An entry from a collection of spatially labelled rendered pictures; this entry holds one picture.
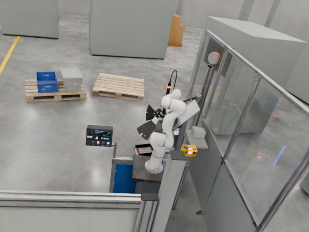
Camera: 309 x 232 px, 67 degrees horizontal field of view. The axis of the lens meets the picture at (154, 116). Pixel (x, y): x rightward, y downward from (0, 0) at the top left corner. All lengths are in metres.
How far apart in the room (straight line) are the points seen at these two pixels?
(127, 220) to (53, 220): 0.27
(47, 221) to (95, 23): 7.26
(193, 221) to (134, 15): 6.39
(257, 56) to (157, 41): 4.67
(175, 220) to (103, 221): 2.40
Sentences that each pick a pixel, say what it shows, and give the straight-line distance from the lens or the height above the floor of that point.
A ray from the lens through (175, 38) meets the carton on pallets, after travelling 10.97.
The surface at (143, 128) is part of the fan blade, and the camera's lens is 2.94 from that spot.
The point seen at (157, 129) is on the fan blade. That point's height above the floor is 1.16.
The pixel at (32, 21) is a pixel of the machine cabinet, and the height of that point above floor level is 0.54.
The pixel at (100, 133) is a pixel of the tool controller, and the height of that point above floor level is 1.21.
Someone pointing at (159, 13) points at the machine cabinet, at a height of 1.54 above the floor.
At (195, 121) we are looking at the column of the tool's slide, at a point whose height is 0.96.
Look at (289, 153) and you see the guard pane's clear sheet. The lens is 2.02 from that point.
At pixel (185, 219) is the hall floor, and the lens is 3.40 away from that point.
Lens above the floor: 2.67
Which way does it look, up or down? 31 degrees down
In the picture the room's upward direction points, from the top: 11 degrees clockwise
